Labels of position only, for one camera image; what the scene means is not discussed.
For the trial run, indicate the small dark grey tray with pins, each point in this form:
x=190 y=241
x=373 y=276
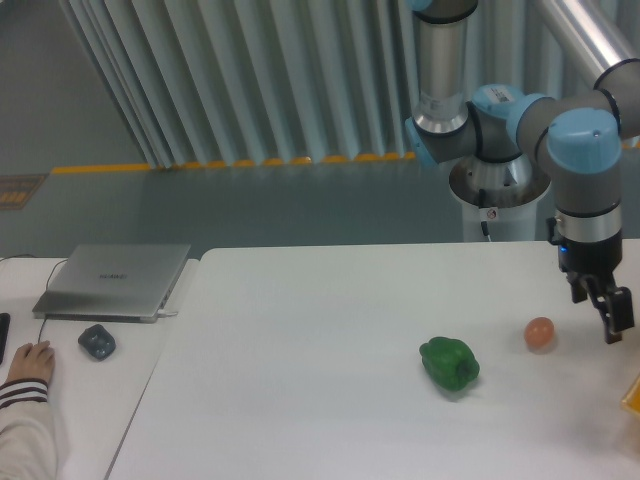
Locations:
x=97 y=342

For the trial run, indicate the brown egg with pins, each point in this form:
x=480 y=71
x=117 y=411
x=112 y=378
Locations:
x=539 y=332

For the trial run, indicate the white striped sleeve forearm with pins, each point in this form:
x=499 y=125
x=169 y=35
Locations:
x=28 y=446

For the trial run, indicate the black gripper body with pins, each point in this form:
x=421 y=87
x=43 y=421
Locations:
x=577 y=259

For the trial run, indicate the white folding partition screen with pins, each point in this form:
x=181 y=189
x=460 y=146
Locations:
x=228 y=82

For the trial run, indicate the green bell pepper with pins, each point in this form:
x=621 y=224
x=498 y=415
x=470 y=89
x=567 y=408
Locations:
x=449 y=362

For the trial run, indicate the silver closed laptop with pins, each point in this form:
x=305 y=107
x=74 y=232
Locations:
x=113 y=282

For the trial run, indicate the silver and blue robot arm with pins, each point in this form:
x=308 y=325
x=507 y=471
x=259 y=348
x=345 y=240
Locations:
x=513 y=147

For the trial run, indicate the yellow container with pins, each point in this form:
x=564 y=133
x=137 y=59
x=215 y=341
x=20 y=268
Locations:
x=631 y=400

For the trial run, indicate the black phone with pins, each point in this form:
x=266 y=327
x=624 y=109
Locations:
x=5 y=320

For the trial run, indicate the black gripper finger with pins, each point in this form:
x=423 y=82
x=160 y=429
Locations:
x=617 y=314
x=593 y=288

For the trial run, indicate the person's hand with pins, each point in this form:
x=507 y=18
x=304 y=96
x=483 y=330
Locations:
x=32 y=362

